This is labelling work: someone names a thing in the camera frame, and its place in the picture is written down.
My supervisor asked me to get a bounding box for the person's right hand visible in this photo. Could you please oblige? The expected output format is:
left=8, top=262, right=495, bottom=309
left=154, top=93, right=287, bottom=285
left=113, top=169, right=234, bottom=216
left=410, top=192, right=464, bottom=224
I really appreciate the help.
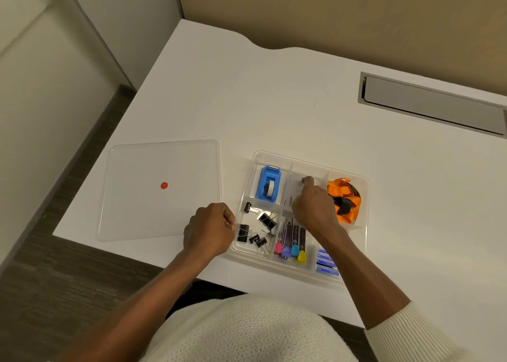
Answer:
left=292, top=176, right=344, bottom=243

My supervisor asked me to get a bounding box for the person's left hand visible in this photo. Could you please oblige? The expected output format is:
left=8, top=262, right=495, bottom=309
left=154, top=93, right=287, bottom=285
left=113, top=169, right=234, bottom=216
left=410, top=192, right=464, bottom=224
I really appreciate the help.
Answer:
left=182, top=202, right=238, bottom=263

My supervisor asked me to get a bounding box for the orange and black lanyard bundle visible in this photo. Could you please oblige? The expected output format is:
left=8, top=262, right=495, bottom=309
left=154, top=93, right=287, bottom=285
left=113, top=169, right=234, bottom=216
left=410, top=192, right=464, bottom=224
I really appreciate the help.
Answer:
left=326, top=177, right=362, bottom=225

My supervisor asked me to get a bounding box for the grey card packet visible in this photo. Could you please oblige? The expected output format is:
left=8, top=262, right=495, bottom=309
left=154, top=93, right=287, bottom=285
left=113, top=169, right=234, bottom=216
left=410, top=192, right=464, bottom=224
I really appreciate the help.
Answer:
left=281, top=173, right=314, bottom=209

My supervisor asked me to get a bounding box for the blue-tipped mini stapler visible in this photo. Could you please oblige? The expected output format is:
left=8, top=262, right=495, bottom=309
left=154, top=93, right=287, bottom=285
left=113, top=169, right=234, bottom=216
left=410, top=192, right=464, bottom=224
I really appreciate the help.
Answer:
left=290, top=224, right=301, bottom=258

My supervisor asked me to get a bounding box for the yellow-tipped mini stapler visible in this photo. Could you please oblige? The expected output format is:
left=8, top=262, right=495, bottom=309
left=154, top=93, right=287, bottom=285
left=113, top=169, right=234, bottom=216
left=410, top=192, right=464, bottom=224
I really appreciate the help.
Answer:
left=297, top=226, right=308, bottom=264

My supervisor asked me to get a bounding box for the clear plastic organizer tray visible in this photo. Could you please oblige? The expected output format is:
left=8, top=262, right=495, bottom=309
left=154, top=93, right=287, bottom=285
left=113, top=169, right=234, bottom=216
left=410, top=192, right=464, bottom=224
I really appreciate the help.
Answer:
left=229, top=150, right=370, bottom=285

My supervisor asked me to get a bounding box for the purple-tipped mini stapler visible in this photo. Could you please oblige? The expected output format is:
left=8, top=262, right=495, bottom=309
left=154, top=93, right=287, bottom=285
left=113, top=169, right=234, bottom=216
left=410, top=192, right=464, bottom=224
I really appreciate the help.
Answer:
left=280, top=219, right=294, bottom=260

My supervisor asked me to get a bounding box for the pink-tipped mini stapler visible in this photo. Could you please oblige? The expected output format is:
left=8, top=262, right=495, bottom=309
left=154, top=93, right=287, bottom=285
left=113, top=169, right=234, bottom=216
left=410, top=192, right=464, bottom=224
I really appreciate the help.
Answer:
left=273, top=219, right=287, bottom=255

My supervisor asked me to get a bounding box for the blue tape dispenser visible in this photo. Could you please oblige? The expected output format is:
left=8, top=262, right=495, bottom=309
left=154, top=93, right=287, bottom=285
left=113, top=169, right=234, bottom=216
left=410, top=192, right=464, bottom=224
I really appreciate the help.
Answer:
left=255, top=164, right=283, bottom=203

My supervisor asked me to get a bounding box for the transparent lid with red dot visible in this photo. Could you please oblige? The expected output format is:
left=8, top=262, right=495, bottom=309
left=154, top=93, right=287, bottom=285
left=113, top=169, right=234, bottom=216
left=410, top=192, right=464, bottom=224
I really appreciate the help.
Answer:
left=96, top=139, right=222, bottom=243

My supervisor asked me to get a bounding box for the person's left forearm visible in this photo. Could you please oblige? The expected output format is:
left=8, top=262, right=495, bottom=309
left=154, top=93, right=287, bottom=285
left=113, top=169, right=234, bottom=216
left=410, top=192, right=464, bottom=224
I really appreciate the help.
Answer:
left=59, top=248, right=217, bottom=362

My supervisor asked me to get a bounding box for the person's right forearm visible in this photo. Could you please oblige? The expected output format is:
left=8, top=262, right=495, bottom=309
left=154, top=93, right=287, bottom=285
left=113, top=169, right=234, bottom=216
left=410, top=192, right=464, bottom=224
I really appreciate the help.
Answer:
left=315, top=226, right=468, bottom=362

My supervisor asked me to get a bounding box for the white knit sweater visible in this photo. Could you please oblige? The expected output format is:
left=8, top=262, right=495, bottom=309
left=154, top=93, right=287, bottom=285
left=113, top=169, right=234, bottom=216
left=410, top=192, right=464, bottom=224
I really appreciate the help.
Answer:
left=140, top=294, right=359, bottom=362

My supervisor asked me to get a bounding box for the white table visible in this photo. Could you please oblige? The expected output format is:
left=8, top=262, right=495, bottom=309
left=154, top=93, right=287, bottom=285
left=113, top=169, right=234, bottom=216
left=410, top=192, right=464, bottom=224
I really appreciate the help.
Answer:
left=52, top=19, right=507, bottom=362

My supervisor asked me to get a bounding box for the beige partition panel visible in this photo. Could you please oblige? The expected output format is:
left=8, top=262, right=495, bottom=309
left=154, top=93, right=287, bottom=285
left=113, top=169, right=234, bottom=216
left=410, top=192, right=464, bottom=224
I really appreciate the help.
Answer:
left=173, top=0, right=507, bottom=97

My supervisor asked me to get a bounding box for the white low side panel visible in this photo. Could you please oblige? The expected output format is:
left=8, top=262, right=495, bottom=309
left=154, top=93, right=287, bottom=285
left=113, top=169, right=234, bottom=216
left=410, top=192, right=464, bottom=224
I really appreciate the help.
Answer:
left=0, top=1, right=121, bottom=265

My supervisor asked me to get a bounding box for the white tall side panel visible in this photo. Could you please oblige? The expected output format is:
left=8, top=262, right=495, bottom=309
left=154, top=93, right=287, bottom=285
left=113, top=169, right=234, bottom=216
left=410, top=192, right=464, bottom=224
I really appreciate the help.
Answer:
left=61, top=0, right=183, bottom=91

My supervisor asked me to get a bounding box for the grey table cable hatch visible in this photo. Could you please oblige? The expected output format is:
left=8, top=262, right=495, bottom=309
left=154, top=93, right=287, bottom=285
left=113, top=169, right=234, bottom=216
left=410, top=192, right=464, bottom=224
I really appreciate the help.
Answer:
left=358, top=71, right=507, bottom=140

